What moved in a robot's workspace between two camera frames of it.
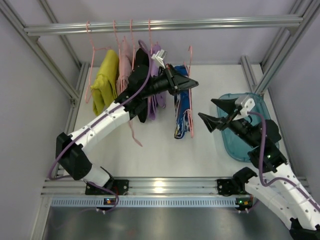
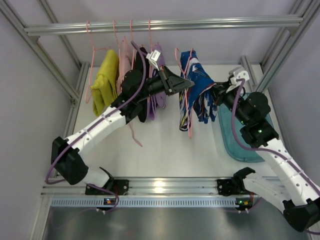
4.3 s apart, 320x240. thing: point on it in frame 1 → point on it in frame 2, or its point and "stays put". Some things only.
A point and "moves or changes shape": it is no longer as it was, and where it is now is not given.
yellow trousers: x=104 y=90 stays put
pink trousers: x=124 y=69 stays put
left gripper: x=172 y=81 stays put
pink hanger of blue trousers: x=190 y=94 → x=185 y=72
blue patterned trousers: x=182 y=114 moves or changes shape
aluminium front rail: x=155 y=187 stays put
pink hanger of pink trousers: x=118 y=43 stays put
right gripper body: x=227 y=120 → x=219 y=89
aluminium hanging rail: x=57 y=30 stays put
